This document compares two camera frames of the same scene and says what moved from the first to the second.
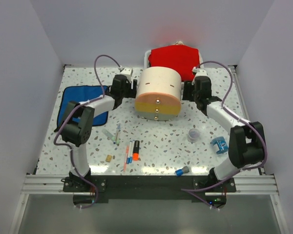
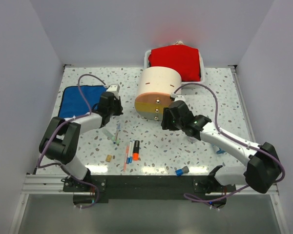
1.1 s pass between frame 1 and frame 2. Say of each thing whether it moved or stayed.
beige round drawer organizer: stayed
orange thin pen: stayed
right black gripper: moved
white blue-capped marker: stayed
